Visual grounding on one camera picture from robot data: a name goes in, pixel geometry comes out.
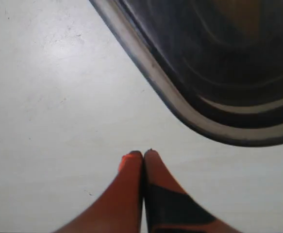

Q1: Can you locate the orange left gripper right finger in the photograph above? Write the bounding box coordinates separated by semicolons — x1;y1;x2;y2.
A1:
144;150;231;233

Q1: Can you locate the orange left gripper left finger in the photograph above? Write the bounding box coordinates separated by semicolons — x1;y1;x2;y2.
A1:
56;151;143;233

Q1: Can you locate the dark transparent box lid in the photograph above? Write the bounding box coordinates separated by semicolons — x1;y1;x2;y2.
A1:
92;0;283;147

